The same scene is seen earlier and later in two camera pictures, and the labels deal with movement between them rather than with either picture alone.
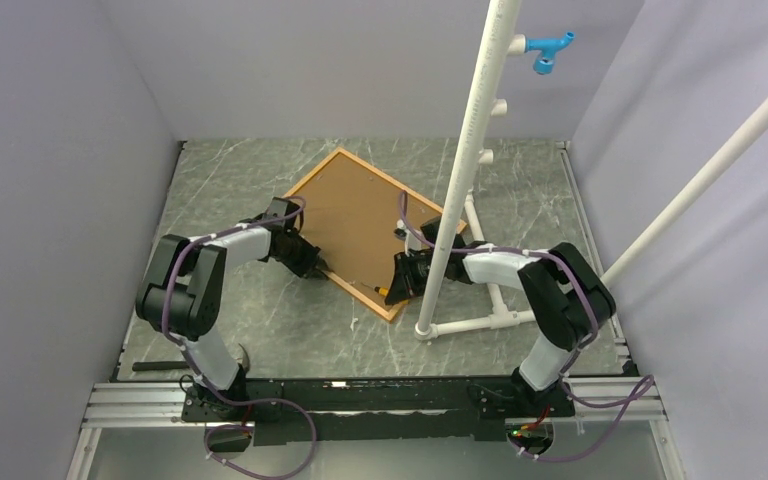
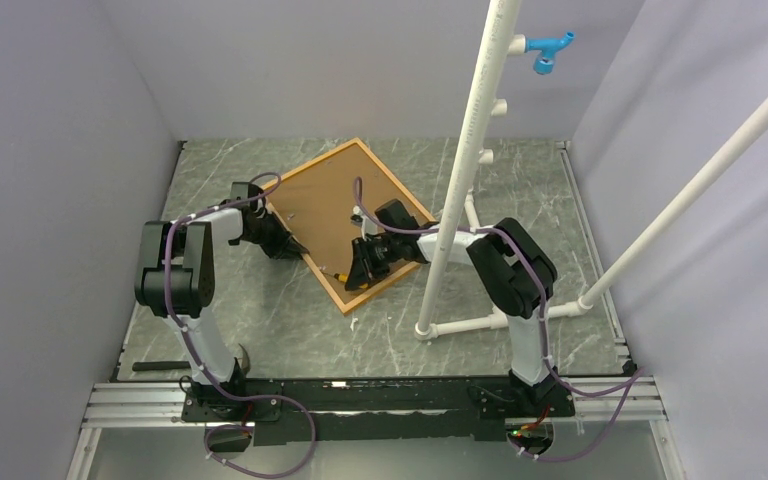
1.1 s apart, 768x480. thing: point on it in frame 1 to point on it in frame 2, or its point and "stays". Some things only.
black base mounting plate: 296,410 stays
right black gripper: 405,284 to 364,270
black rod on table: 162,365 stays
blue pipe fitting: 546,47 stays
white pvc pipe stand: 499,41 stays
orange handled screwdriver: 381,291 to 342,277
